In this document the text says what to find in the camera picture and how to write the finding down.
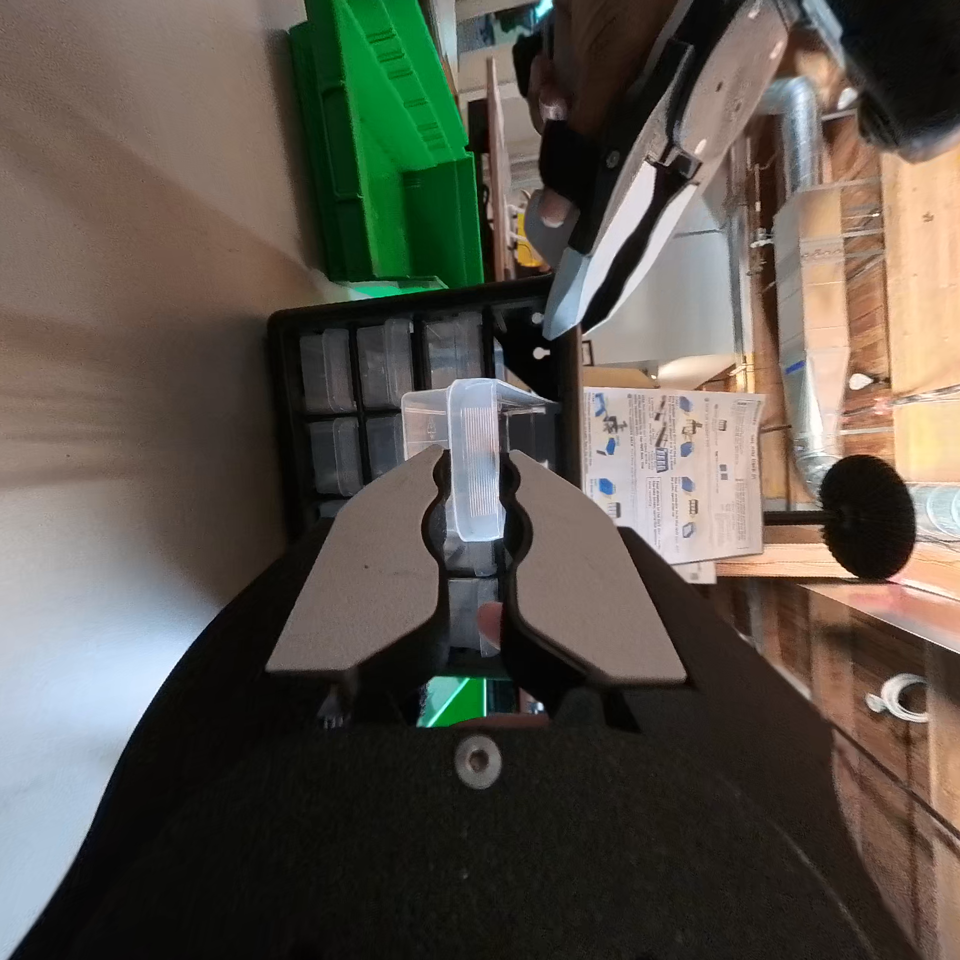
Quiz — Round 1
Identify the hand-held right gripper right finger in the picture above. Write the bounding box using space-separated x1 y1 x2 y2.
499 448 689 699

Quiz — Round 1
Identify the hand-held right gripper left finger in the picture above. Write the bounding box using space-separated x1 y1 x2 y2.
264 444 451 706

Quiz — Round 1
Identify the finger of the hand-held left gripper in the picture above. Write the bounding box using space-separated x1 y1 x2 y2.
581 165 704 333
543 249 601 337

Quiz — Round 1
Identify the black drawer cabinet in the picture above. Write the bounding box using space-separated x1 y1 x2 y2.
267 276 585 571

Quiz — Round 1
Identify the clear plastic drawer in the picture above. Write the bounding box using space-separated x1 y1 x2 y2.
401 378 562 543

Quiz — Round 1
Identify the person's left hand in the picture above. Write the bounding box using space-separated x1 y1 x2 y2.
525 0 687 252

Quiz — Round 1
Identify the white instruction sheet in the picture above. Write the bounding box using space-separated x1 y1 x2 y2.
582 386 768 565

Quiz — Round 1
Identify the grid of clear drawers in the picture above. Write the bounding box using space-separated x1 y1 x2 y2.
298 311 505 657

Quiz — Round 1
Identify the black round disc on rod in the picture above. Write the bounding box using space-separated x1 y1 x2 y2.
763 453 918 580

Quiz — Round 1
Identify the silver ventilation duct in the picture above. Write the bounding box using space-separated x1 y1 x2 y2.
753 75 856 504

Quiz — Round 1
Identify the white coiled cable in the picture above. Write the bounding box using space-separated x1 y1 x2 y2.
864 672 931 723

